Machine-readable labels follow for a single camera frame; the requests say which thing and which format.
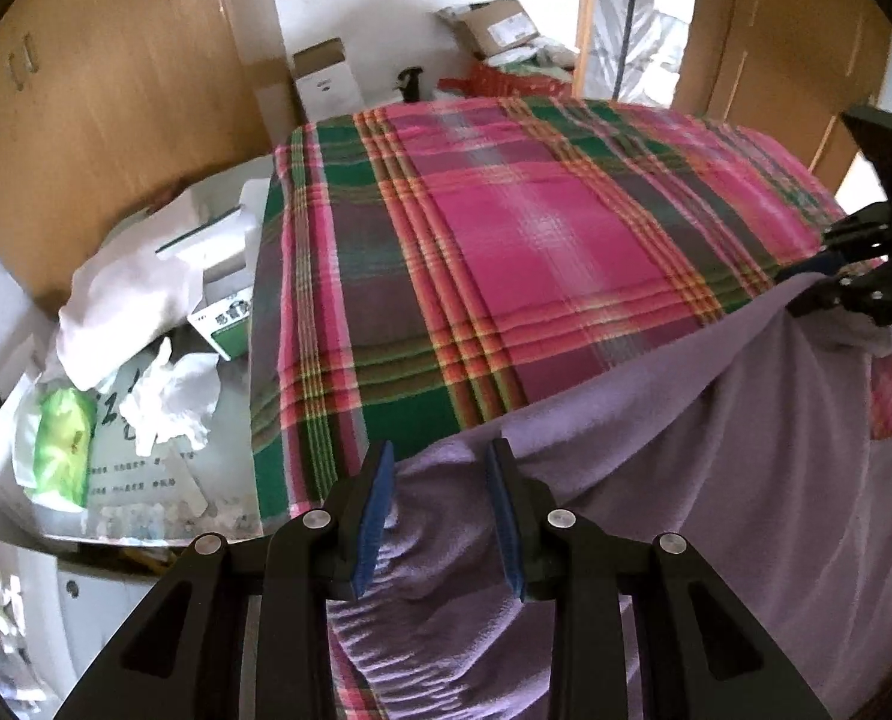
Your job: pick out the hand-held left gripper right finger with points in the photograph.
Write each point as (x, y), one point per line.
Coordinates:
(506, 525)

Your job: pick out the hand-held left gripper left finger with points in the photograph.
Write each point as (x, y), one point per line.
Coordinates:
(371, 525)

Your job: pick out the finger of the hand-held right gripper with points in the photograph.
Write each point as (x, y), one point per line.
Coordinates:
(813, 268)
(843, 294)

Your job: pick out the purple fleece garment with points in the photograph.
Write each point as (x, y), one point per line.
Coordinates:
(715, 502)

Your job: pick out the wooden door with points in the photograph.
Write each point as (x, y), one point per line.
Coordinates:
(790, 37)

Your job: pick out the printed white plastic bag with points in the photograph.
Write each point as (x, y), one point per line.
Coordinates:
(146, 480)

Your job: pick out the crumpled white paper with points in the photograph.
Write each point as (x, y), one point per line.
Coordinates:
(172, 397)

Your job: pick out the small green white box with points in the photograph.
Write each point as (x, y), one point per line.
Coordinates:
(224, 322)

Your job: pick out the clear plastic door curtain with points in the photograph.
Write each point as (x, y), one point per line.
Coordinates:
(663, 30)

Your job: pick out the pink green plaid bed sheet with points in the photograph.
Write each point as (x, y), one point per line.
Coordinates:
(528, 240)

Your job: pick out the white cabinet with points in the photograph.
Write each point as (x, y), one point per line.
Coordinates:
(93, 615)

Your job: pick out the black curtain strip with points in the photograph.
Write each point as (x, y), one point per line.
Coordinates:
(629, 15)

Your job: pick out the green tissue packet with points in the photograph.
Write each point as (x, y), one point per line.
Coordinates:
(63, 442)

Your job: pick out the white cloth bundle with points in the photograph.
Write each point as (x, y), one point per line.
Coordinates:
(123, 300)

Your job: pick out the white parcel bag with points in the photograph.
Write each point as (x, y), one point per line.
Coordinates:
(536, 56)

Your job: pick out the red bag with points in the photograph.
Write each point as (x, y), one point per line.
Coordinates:
(506, 82)

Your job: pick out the brown cardboard box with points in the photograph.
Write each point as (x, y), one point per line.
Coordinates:
(502, 26)

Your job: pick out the black spray bottle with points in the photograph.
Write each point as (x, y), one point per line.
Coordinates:
(410, 84)

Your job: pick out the white cardboard box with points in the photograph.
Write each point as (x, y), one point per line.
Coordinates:
(329, 82)

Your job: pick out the wooden wardrobe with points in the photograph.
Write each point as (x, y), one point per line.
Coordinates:
(116, 127)

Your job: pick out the wooden door frame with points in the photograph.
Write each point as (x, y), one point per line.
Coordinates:
(588, 15)

